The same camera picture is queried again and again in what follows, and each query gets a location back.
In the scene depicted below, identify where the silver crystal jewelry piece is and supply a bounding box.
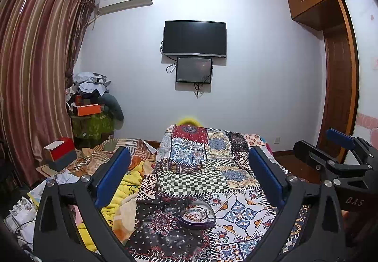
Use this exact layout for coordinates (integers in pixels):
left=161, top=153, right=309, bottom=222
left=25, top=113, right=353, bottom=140
left=198, top=208, right=208, bottom=220

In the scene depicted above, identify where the person's hand holding gripper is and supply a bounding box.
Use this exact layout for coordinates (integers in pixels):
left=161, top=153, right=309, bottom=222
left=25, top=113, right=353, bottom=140
left=341, top=210, right=359, bottom=232

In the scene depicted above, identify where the yellow fleece blanket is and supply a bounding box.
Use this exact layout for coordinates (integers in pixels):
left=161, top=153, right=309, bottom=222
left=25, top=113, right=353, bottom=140
left=77, top=155, right=156, bottom=252

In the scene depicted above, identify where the striped brown pillow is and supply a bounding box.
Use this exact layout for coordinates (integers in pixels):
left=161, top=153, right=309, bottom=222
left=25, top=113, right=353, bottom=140
left=67, top=138, right=156, bottom=177

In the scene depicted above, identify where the red white box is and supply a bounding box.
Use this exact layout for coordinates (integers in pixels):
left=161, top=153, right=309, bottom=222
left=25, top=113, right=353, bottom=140
left=42, top=137, right=77, bottom=172

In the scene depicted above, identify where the green patterned storage box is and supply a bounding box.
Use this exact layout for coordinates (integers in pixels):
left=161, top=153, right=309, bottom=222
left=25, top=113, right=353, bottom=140
left=70, top=112, right=114, bottom=140

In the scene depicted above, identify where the orange box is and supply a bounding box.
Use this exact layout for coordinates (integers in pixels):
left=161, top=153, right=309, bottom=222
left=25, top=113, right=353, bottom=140
left=72, top=104, right=101, bottom=117

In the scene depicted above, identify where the patchwork patterned bedspread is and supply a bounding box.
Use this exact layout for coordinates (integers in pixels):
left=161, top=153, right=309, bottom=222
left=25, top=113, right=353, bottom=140
left=125, top=124, right=311, bottom=262

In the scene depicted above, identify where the purple heart-shaped tin box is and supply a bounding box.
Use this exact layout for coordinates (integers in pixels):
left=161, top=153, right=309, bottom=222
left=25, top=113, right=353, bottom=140
left=179, top=200, right=216, bottom=230

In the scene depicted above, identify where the grey crumpled clothes pile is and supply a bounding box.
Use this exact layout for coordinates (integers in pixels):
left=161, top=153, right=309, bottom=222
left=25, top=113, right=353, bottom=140
left=65, top=72, right=112, bottom=101

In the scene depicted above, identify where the wooden wardrobe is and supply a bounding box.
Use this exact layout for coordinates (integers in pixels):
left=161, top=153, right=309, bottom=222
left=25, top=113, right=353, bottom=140
left=288, top=0, right=359, bottom=162

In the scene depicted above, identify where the striped brown curtain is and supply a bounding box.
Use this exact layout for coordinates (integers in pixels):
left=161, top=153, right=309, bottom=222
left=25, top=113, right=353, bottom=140
left=1, top=0, right=95, bottom=184

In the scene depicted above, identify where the small wall monitor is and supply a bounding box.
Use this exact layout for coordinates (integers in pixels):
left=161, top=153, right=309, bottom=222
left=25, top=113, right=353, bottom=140
left=176, top=57, right=213, bottom=84

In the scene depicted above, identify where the black wall television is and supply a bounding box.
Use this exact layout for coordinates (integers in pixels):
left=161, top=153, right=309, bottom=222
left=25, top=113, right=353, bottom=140
left=161, top=20, right=227, bottom=58

